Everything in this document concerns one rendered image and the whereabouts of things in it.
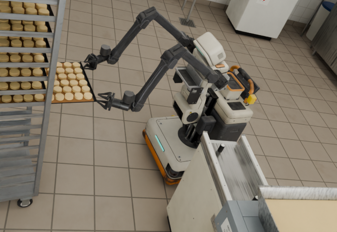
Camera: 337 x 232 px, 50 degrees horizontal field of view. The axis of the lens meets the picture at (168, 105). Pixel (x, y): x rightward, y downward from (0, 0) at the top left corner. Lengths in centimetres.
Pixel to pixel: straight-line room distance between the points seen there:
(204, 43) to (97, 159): 137
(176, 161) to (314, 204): 147
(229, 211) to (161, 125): 173
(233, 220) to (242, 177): 73
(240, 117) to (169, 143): 66
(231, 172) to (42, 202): 140
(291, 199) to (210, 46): 124
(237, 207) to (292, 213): 23
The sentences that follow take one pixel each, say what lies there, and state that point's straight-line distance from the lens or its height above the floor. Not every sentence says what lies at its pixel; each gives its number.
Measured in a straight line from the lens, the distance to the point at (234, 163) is 242.
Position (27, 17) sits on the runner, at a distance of 184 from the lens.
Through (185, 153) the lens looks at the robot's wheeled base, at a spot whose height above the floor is 28.
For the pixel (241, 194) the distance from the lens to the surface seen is 227.
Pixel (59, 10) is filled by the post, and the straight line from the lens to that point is 181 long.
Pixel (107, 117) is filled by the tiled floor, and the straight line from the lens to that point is 361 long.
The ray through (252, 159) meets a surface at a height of 90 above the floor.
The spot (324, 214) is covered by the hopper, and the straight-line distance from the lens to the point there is 184.
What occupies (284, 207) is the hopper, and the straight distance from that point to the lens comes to 173.
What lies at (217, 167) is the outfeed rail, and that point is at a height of 90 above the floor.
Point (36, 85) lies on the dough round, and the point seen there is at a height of 106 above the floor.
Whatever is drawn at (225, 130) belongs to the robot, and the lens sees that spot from 296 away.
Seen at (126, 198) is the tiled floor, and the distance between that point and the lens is 302.
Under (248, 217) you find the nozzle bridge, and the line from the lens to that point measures 171.
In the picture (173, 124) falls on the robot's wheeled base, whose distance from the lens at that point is 335.
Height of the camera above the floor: 240
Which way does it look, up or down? 37 degrees down
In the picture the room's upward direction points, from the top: 22 degrees clockwise
